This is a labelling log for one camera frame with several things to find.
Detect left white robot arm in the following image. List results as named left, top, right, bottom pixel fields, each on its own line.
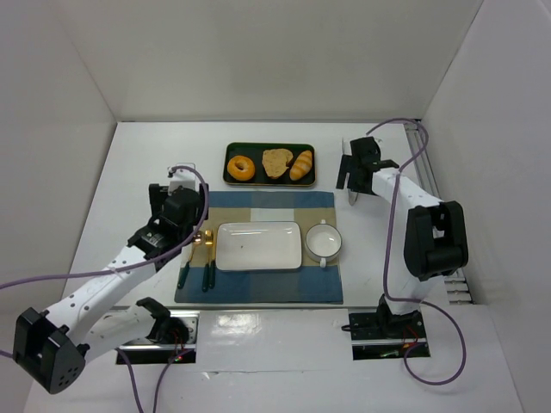
left=12, top=184, right=208, bottom=394

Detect golden bread roll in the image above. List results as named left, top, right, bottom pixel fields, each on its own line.
left=289, top=151, right=313, bottom=182

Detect white rectangular plate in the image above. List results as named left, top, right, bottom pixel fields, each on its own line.
left=215, top=221, right=302, bottom=272

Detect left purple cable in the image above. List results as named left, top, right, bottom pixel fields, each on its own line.
left=0, top=165, right=211, bottom=413

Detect gold fork green handle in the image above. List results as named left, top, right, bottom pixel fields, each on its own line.
left=201, top=230, right=214, bottom=293

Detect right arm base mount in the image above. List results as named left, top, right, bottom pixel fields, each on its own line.
left=341, top=311, right=430, bottom=361

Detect aluminium rail frame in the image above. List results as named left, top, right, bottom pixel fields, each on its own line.
left=403, top=118, right=474, bottom=305

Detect dark green serving tray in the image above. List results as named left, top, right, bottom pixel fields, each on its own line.
left=223, top=142, right=316, bottom=187

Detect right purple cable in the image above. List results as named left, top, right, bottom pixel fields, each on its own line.
left=365, top=118, right=467, bottom=385

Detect orange bagel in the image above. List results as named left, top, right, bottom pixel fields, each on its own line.
left=226, top=155, right=256, bottom=182

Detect gold knife green handle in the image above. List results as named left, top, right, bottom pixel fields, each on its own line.
left=207, top=241, right=216, bottom=289

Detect brown bread slice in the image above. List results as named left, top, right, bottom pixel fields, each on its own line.
left=262, top=149, right=294, bottom=179

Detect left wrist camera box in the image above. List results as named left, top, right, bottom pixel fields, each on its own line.
left=168, top=163, right=199, bottom=195

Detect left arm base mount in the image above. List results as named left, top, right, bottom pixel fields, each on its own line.
left=121, top=310, right=200, bottom=365

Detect purple cable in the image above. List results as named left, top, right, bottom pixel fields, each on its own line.
left=0, top=165, right=211, bottom=413
left=365, top=118, right=467, bottom=385

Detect blue beige checked placemat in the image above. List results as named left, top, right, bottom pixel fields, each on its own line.
left=174, top=191, right=344, bottom=305

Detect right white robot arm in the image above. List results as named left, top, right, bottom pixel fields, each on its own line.
left=337, top=137, right=468, bottom=317

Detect gold spoon green handle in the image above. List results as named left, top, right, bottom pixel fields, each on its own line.
left=176, top=231, right=205, bottom=290

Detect metal food tongs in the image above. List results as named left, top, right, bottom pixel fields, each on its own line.
left=348, top=189, right=360, bottom=206

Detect white two-handled soup bowl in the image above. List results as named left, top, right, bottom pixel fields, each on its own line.
left=305, top=219, right=343, bottom=268

